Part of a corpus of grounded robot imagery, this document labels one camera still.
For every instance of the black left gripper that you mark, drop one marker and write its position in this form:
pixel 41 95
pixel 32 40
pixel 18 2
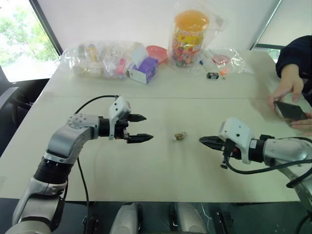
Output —
pixel 121 130

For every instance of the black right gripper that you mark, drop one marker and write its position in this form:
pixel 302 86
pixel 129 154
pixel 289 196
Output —
pixel 231 151

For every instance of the black smartphone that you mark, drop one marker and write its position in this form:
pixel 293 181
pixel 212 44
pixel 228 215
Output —
pixel 290 111

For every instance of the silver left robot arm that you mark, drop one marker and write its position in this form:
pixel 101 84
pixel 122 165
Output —
pixel 65 139

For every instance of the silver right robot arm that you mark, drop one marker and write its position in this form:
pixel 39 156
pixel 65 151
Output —
pixel 282 151

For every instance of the person's dark sleeved forearm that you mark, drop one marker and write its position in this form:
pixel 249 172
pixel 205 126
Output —
pixel 296 56

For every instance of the person's bare hand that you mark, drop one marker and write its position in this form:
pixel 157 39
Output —
pixel 303 124
pixel 290 85

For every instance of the small brass padlock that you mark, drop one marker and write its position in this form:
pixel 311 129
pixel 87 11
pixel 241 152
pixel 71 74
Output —
pixel 180 136

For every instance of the purple and white box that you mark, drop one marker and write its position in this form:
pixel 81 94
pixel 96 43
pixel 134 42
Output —
pixel 143 70

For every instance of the small black box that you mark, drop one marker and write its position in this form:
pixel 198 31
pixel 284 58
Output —
pixel 212 75

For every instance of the small orange item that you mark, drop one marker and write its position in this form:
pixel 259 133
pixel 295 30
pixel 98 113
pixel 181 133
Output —
pixel 224 72

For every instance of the pink plastic bowl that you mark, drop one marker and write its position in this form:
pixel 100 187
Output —
pixel 157 52

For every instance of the clear bag of small items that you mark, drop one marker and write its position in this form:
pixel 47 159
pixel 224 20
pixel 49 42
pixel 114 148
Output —
pixel 97 61

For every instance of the silver rounded robot leg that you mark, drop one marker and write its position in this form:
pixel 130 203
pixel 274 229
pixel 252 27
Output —
pixel 190 219
pixel 124 219

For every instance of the clear bag with red lid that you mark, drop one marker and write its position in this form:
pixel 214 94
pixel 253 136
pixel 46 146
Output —
pixel 231 61

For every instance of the candy jar with orange lid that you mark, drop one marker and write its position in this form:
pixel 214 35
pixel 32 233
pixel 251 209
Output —
pixel 187 41

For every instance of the clear bag around jar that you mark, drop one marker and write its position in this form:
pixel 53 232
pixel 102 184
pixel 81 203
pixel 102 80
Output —
pixel 217 22

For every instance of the dark chair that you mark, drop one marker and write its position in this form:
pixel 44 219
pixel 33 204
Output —
pixel 17 102

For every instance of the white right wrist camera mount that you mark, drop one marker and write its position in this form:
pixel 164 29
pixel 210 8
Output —
pixel 235 132

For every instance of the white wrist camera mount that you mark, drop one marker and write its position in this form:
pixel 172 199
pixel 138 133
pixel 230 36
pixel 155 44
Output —
pixel 118 107
pixel 235 132

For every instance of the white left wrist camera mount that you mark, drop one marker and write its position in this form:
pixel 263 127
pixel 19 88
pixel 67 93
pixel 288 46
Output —
pixel 118 107

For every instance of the grey window blind rail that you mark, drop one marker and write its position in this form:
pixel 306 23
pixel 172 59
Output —
pixel 267 24

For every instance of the black window frame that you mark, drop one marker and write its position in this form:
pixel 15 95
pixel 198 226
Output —
pixel 46 24

